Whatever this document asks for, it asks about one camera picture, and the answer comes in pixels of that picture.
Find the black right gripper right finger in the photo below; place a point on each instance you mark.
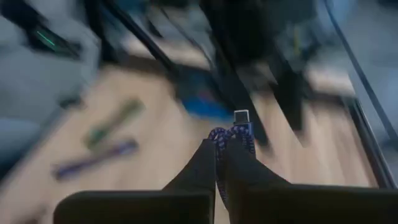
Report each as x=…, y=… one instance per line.
x=248, y=186

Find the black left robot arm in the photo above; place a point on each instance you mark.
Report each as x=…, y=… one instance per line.
x=248, y=46

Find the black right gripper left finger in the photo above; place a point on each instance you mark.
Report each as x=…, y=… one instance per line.
x=199, y=174

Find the blue plastic basket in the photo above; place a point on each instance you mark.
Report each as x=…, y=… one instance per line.
x=208, y=99

